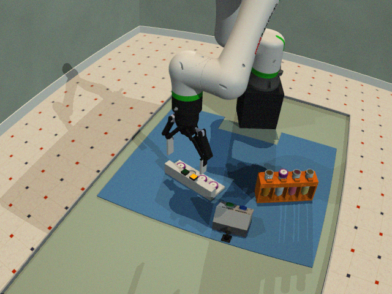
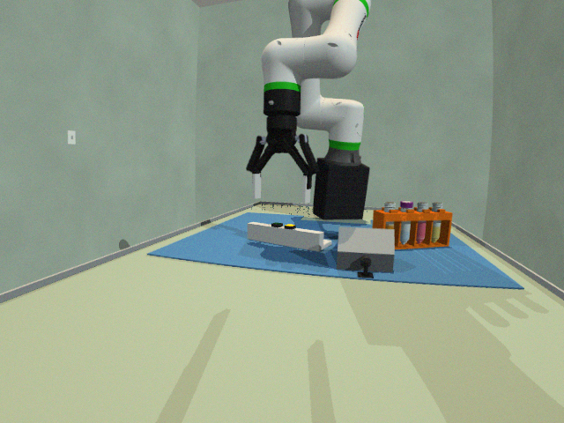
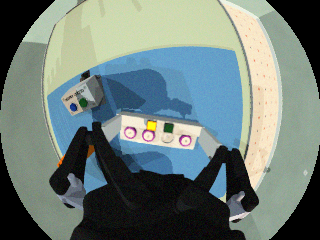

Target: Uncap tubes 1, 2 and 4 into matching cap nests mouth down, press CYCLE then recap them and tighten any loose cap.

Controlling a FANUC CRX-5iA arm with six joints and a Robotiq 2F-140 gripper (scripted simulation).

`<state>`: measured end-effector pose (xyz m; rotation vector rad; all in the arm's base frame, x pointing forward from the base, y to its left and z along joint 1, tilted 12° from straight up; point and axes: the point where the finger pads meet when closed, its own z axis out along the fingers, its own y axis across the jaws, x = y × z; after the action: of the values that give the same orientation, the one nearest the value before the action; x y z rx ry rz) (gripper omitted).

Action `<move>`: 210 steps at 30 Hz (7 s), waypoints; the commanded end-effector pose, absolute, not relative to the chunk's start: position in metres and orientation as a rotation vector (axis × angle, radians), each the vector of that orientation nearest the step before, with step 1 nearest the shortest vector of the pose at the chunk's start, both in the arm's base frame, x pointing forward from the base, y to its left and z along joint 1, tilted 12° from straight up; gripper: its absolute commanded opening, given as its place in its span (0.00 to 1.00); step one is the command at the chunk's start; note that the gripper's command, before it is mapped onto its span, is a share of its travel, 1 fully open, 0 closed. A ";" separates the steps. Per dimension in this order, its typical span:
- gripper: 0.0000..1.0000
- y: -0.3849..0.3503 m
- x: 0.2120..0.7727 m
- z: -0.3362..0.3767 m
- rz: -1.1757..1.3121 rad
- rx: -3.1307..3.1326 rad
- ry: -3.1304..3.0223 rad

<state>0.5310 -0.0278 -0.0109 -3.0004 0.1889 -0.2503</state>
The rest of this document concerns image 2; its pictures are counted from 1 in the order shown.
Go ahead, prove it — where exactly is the blue flat mat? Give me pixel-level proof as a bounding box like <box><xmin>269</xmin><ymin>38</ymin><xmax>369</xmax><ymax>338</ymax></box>
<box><xmin>147</xmin><ymin>212</ymin><xmax>524</xmax><ymax>290</ymax></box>

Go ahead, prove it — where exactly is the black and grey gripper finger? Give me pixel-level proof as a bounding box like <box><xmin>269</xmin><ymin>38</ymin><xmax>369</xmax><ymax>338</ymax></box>
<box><xmin>246</xmin><ymin>136</ymin><xmax>277</xmax><ymax>199</ymax></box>
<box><xmin>279</xmin><ymin>134</ymin><xmax>320</xmax><ymax>204</ymax></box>

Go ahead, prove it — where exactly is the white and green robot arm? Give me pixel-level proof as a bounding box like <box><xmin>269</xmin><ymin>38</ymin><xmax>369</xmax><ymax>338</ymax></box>
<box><xmin>261</xmin><ymin>0</ymin><xmax>371</xmax><ymax>167</ymax></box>

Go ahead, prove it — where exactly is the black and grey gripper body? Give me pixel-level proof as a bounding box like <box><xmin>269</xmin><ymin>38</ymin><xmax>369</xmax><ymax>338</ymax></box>
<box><xmin>266</xmin><ymin>115</ymin><xmax>297</xmax><ymax>153</ymax></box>

